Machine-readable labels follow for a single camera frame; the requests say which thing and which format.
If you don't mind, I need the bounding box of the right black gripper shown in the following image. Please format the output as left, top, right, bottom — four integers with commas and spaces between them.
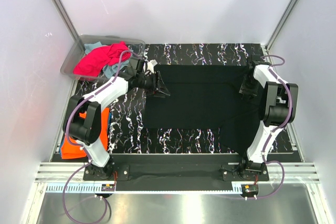
238, 75, 260, 100

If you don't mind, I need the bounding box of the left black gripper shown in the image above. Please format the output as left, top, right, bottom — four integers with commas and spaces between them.
136, 71, 170, 98

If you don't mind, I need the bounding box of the black polo shirt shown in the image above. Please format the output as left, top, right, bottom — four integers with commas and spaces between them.
143, 65, 263, 155

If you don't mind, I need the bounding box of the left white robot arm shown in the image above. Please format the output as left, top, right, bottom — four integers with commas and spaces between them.
63, 58, 170, 180

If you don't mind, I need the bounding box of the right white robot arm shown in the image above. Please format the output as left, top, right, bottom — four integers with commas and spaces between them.
237, 55, 299, 181

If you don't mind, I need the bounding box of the clear plastic bin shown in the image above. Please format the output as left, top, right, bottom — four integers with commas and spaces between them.
60, 35, 145, 82

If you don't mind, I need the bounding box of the grey-blue t-shirt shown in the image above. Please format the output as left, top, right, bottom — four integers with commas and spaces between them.
83, 41, 130, 78

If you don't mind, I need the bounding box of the black marbled table mat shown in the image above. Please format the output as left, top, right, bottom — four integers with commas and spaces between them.
51, 42, 295, 162

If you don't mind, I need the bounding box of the pink t-shirt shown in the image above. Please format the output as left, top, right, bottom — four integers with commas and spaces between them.
73, 41, 132, 78

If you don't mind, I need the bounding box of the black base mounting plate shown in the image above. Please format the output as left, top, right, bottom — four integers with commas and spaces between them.
84, 154, 269, 182

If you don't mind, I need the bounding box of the folded orange t-shirt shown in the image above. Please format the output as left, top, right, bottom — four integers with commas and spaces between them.
61, 106, 110, 159

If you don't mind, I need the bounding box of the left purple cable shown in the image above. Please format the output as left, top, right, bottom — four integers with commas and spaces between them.
62, 50, 145, 222

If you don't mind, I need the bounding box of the aluminium front rail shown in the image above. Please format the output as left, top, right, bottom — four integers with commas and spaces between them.
35, 162, 319, 184

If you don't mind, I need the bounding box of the right aluminium frame post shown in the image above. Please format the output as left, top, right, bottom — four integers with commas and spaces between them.
264, 0, 316, 51

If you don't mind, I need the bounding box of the aluminium frame post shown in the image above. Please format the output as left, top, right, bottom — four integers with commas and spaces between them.
51, 0, 79, 40
264, 0, 316, 51

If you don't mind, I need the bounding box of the white slotted cable duct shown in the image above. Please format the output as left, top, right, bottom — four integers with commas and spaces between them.
46, 182, 259, 195

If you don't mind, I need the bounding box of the left aluminium frame post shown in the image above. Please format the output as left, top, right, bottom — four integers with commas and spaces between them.
51, 0, 79, 40

